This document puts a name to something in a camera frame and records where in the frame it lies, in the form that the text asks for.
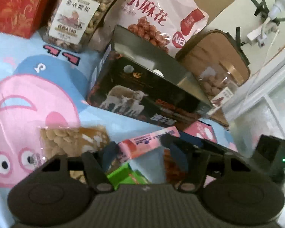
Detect nut brittle bar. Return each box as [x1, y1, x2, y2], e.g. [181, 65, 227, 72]
[39, 124, 110, 183]

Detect green snack packet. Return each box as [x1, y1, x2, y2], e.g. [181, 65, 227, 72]
[107, 163, 149, 190]

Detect pink snack stick packet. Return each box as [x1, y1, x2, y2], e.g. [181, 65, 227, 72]
[118, 126, 180, 162]

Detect pecan jar gold lid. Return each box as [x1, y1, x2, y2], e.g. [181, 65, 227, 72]
[198, 59, 244, 116]

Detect pig cartoon blue tablecloth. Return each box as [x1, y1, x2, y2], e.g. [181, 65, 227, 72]
[0, 33, 160, 227]

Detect black sheep print box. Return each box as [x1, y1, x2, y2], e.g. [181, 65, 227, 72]
[86, 25, 212, 130]

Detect white light bulb lamp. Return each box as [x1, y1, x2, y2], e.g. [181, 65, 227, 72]
[247, 0, 285, 48]

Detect pink snack bag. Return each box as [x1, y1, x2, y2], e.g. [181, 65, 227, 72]
[89, 0, 208, 57]

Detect cashew jar gold lid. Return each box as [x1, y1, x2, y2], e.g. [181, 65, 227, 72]
[43, 0, 114, 53]

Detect red gift bag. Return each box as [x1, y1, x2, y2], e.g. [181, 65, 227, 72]
[0, 0, 57, 39]

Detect white cable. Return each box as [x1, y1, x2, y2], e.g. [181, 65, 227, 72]
[246, 29, 281, 93]

